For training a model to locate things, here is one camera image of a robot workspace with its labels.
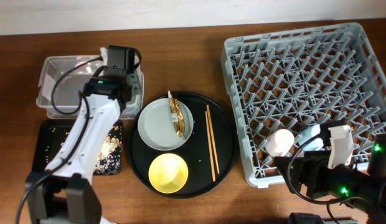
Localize grey plate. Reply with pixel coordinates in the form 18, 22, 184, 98
138, 98, 194, 151

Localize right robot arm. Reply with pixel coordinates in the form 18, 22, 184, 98
274, 134, 386, 223

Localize black rectangular tray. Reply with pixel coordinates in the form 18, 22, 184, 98
32, 119, 124, 175

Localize black object bottom edge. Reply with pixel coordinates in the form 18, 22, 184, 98
288, 213, 324, 224

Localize grey dishwasher rack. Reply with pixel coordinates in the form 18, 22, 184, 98
220, 22, 386, 188

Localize clear plastic bin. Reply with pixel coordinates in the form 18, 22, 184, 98
36, 55, 144, 119

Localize blue cup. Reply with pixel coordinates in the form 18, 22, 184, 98
297, 124, 324, 151

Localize food scraps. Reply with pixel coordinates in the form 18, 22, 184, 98
43, 120, 124, 175

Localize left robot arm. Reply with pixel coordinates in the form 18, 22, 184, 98
15, 45, 143, 223

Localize pink cup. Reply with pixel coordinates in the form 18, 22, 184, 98
265, 129, 294, 157

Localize gold snack wrapper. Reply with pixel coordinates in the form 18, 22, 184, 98
167, 91, 186, 139

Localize yellow bowl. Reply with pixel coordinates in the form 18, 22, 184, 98
148, 153, 189, 194

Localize round black tray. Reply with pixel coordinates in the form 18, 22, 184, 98
127, 91, 238, 198

